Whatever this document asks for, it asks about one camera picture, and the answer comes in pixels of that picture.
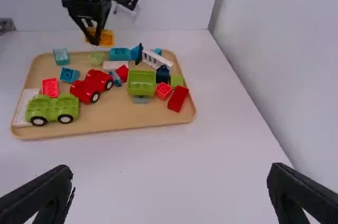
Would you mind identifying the clear teal toy brick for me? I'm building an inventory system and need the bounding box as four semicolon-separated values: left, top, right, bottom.
52;47;71;66

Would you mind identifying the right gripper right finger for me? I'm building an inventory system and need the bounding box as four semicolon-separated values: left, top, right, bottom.
266;162;338;224

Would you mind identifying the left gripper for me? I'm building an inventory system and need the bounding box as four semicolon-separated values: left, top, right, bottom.
61;0;113;47

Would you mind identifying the red toy brick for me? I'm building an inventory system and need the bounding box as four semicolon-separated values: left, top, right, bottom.
166;85;190;113
115;64;130;82
42;77;60;99
154;81;173;101

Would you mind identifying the yellow toy brick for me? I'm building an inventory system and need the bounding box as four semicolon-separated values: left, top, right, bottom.
84;29;116;47

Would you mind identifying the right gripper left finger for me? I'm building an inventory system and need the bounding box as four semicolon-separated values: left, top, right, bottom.
0;164;76;224

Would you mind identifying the tan tray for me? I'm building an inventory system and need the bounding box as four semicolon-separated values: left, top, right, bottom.
10;49;198;141

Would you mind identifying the long white slotted toy brick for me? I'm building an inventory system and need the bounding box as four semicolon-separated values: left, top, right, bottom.
141;49;174;70

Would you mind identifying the white flat toy brick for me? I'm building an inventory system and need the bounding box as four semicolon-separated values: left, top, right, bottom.
12;88;41;128
102;60;130;73

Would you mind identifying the pale green toy brick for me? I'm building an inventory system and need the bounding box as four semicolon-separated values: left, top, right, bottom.
88;50;105;67

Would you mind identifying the blue and grey toy brick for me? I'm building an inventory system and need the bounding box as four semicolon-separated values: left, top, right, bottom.
109;71;124;88

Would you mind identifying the red toy car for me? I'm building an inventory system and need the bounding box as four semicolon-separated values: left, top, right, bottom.
69;69;115;105

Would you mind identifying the green toy car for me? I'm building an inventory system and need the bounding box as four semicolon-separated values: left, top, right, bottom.
24;93;80;127

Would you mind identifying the dark blue toy brick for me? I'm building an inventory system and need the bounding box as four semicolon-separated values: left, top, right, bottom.
155;65;170;85

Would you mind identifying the large green hollow toy brick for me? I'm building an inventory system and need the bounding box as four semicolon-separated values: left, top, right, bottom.
127;70;157;98

